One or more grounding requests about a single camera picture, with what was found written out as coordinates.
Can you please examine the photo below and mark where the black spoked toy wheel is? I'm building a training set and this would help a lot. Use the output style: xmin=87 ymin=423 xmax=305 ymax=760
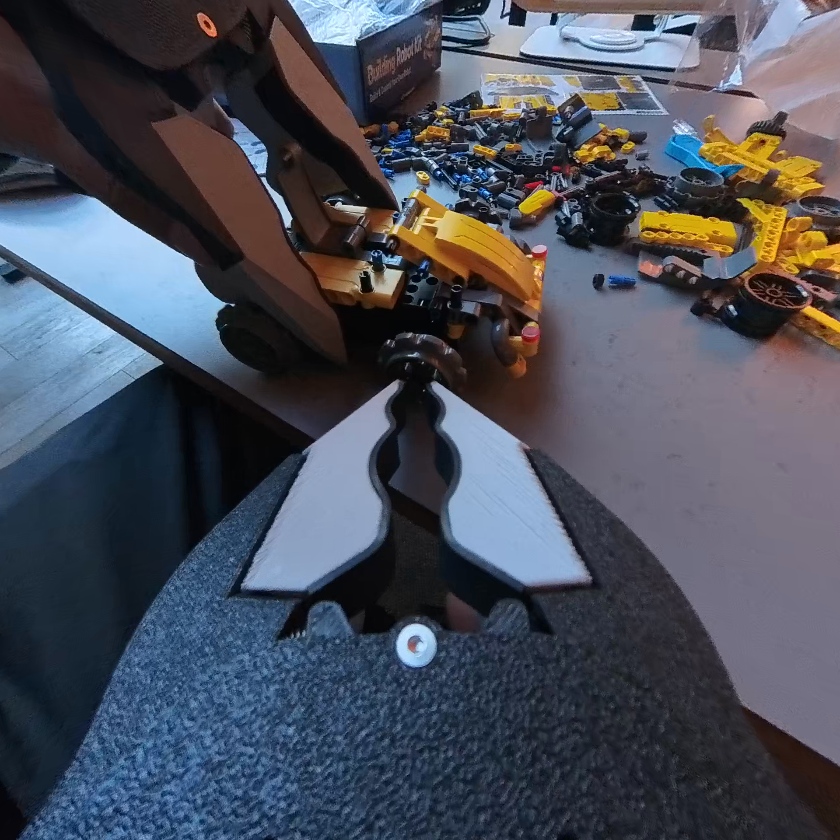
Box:
xmin=728 ymin=272 xmax=815 ymax=339

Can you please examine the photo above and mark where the blue brick separator tool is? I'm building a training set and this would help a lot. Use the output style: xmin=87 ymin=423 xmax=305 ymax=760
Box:
xmin=664 ymin=134 xmax=742 ymax=178

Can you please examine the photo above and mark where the yellow rectangular panel piece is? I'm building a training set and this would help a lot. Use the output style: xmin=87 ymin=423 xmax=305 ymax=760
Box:
xmin=638 ymin=210 xmax=739 ymax=245

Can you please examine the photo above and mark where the yellow holed beam piece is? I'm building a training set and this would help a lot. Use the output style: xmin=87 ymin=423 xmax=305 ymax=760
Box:
xmin=630 ymin=238 xmax=735 ymax=258

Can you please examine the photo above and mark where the grey wheel hub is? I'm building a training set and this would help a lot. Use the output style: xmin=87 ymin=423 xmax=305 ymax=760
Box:
xmin=797 ymin=196 xmax=840 ymax=237
xmin=669 ymin=167 xmax=726 ymax=204

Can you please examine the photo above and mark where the yellow toy brick car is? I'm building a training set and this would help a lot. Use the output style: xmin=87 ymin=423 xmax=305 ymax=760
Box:
xmin=215 ymin=147 xmax=550 ymax=389

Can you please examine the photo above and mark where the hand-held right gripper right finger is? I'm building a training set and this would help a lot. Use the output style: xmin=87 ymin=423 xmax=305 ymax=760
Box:
xmin=428 ymin=382 xmax=595 ymax=595

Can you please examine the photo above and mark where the grey curved panel piece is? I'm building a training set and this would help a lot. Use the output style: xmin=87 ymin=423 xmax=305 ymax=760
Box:
xmin=640 ymin=249 xmax=759 ymax=290

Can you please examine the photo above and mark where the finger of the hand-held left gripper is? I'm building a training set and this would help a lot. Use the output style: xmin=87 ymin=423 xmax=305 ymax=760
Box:
xmin=228 ymin=17 xmax=401 ymax=212
xmin=152 ymin=110 xmax=349 ymax=365

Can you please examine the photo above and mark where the dark building kit box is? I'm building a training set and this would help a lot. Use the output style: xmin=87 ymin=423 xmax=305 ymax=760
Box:
xmin=311 ymin=0 xmax=444 ymax=126

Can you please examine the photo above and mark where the silver monitor stand base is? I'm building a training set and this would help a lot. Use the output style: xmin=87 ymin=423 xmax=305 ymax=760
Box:
xmin=518 ymin=13 xmax=700 ymax=72

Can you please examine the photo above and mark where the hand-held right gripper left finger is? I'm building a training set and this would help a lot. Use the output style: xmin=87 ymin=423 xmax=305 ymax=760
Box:
xmin=240 ymin=381 xmax=404 ymax=597

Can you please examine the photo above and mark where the yellow and black sticker sheet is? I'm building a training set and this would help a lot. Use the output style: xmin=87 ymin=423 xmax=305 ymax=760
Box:
xmin=481 ymin=72 xmax=670 ymax=116

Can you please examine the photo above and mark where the heap of yellow brick beams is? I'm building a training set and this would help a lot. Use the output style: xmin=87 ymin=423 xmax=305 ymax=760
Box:
xmin=630 ymin=112 xmax=840 ymax=349

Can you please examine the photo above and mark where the clear plastic bag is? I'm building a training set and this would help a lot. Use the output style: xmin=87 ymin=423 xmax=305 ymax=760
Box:
xmin=676 ymin=0 xmax=840 ymax=142

